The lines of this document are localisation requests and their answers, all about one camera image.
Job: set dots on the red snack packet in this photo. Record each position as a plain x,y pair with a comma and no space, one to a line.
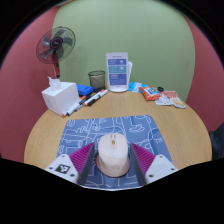
150,93

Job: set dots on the blue and white sign stand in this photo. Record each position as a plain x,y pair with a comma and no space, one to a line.
117,71

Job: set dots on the black standing fan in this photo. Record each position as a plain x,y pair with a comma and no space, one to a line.
56,44

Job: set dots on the blue whiteboard eraser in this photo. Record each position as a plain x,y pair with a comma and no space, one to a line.
84,90

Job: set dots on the cream computer mouse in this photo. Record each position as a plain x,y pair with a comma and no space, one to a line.
112,153

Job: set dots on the white plastic chair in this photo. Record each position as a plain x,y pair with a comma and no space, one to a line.
130,71

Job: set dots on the white tissue box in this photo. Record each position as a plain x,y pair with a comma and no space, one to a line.
61,96

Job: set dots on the black mesh pen cup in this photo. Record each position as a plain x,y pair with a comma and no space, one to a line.
96,81

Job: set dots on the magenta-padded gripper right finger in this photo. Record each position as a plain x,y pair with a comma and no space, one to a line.
160,166

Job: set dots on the blue snack packet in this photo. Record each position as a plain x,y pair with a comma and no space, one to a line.
135,86

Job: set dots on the small black round object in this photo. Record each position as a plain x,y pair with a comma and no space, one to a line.
160,89

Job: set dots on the red-capped whiteboard marker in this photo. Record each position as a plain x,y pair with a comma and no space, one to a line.
71,108
94,97

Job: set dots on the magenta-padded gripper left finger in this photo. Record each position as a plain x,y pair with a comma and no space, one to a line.
61,167

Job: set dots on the orange and white snack packet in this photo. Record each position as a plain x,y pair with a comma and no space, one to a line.
175,99

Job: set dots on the blue patterned mouse pad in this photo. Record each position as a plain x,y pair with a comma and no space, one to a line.
100,126

